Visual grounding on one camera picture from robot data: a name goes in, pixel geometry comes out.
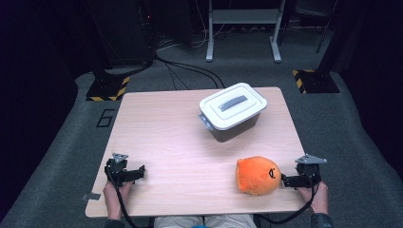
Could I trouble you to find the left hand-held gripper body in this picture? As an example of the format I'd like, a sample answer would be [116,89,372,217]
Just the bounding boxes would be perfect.
[104,152,138,188]

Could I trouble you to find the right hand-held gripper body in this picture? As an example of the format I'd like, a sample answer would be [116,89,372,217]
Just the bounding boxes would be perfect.
[294,153,328,188]

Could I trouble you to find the orange plush toy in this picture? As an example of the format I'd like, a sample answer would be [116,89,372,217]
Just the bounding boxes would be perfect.
[235,155,282,197]

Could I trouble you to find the dark translucent storage box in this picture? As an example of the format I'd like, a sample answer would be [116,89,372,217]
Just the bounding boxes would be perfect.
[199,112,262,143]

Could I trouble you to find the person's left hand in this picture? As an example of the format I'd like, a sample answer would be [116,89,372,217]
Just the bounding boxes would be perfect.
[103,180,135,208]

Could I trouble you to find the person's right hand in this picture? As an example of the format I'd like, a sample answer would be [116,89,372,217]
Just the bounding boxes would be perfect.
[297,180,330,216]

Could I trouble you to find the grey tape piece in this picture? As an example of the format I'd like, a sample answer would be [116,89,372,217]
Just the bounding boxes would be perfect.
[81,192,102,202]

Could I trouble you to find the black cabinet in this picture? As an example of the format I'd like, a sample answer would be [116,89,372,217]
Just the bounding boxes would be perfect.
[85,0,157,70]

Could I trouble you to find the white metal stand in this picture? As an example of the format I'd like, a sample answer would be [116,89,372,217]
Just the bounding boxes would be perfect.
[205,0,286,64]

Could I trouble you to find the right hand-held gripper black cable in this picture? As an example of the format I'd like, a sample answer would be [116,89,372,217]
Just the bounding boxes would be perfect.
[258,181,320,225]

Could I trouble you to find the black yellow striped base plate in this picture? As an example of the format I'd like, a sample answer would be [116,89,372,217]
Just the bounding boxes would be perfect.
[86,75,131,103]
[291,68,341,95]

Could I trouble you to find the black floor cables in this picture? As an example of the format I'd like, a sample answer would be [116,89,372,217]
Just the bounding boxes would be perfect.
[154,54,226,91]

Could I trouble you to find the black stand post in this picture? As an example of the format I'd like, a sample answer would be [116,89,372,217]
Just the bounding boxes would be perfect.
[316,0,353,74]

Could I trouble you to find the white cables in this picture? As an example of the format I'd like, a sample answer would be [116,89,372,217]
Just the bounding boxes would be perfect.
[156,0,226,51]

